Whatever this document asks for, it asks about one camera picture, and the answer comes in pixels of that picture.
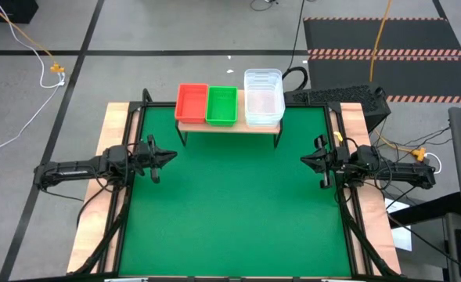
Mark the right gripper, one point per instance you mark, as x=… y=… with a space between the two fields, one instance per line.
x=339 y=160

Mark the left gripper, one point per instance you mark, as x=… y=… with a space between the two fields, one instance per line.
x=146 y=156

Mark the red plastic basket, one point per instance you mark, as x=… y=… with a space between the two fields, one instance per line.
x=191 y=121
x=191 y=102

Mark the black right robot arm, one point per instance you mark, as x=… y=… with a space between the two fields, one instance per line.
x=406 y=174

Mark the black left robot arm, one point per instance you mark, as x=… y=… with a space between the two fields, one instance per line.
x=73 y=168

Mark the wooden shelf with black legs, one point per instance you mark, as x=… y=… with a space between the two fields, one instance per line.
x=230 y=129

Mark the green table mat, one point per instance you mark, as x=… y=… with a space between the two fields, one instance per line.
x=230 y=215

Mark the yellow power plug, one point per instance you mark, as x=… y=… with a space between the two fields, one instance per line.
x=418 y=154

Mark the white paper sheet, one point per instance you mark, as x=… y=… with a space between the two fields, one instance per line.
x=402 y=239

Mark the black beam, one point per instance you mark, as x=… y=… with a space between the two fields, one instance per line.
x=429 y=209

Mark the black mat with striped edge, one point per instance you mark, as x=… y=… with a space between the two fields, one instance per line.
x=410 y=78
x=382 y=35

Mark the black box on floor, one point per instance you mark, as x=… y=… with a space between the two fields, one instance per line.
x=7 y=9

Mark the black table frame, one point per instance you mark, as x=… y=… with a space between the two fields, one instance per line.
x=159 y=105

